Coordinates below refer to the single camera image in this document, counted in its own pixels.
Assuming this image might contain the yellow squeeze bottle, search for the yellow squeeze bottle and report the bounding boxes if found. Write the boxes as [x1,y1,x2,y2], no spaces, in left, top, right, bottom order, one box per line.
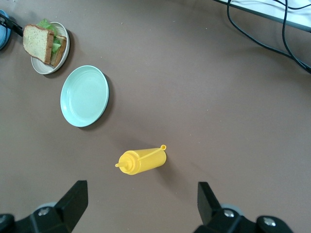
[115,144,168,176]

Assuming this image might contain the blue plate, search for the blue plate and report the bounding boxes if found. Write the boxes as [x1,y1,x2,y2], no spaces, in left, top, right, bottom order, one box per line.
[0,9,12,50]

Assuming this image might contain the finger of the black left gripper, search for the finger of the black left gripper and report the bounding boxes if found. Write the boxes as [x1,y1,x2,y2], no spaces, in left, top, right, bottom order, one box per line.
[0,12,24,37]

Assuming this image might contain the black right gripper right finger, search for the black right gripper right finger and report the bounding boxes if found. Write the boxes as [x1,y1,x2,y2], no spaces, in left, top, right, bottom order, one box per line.
[194,181,294,233]

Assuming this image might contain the mint green plate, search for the mint green plate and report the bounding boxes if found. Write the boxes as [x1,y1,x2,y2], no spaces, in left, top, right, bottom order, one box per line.
[60,65,110,128]

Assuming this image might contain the tangled black cable bundle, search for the tangled black cable bundle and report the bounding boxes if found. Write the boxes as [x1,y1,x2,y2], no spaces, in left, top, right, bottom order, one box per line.
[213,0,311,75]

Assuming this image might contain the brown bread slice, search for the brown bread slice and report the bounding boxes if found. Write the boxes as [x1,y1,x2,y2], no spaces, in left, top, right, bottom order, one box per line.
[50,35,68,68]
[22,23,55,65]

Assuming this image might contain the brown table cover sheet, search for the brown table cover sheet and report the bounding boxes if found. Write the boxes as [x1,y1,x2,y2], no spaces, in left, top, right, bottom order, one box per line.
[0,0,311,233]

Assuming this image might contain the beige plate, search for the beige plate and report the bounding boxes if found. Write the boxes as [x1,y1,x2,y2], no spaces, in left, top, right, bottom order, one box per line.
[30,21,71,75]

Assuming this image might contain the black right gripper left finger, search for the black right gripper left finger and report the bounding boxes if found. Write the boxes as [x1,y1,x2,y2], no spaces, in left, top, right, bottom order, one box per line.
[0,180,88,233]

